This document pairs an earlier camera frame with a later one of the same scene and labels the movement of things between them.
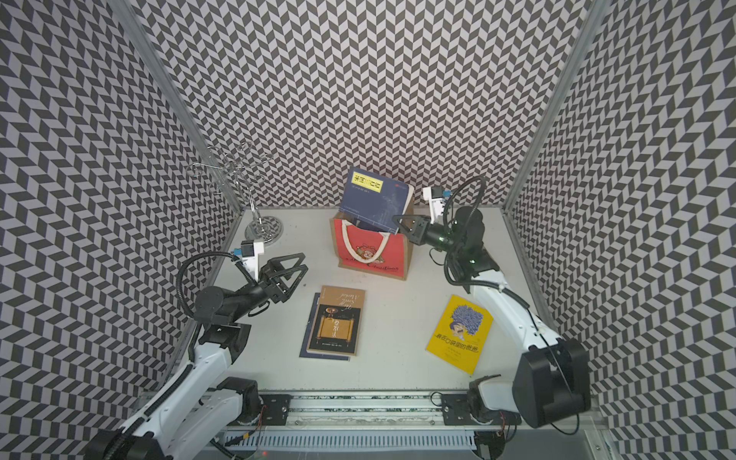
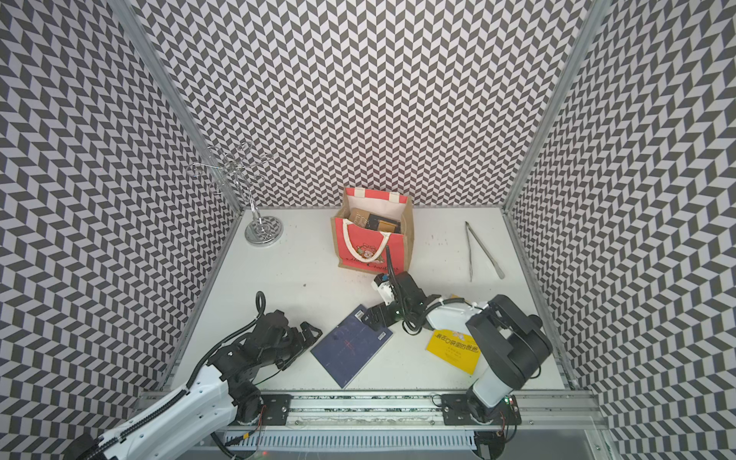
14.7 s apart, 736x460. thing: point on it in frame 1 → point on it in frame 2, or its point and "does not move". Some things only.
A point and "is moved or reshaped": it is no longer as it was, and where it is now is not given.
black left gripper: [274, 264] → [301, 346]
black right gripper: [419, 229] → [374, 312]
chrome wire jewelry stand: [245, 164] does not move
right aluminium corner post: [591, 22] does not move
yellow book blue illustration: [461, 333] does not move
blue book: [307, 335] is moved or reshaped
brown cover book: [337, 321] → [358, 218]
